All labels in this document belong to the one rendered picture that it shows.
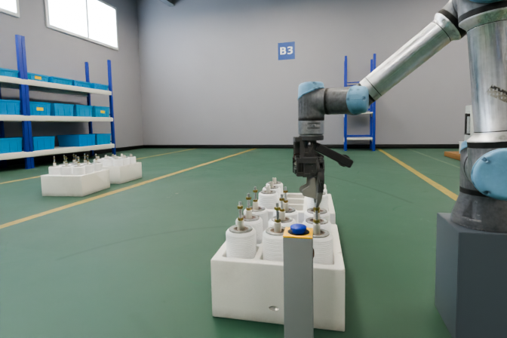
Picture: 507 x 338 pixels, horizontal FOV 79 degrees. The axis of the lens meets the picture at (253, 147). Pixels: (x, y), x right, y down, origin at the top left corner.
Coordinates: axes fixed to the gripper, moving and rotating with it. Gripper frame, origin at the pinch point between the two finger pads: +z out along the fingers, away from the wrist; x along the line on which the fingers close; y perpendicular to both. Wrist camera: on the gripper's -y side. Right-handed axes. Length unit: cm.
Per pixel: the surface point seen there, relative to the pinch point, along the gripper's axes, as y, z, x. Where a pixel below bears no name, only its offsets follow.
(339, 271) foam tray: -3.3, 17.4, 8.9
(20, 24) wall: 393, -202, -454
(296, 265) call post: 10.2, 10.4, 18.9
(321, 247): 0.3, 11.9, 4.6
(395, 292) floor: -28.7, 34.7, -9.6
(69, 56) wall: 365, -168, -544
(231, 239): 26.6, 11.3, -2.1
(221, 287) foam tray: 29.8, 24.8, 0.7
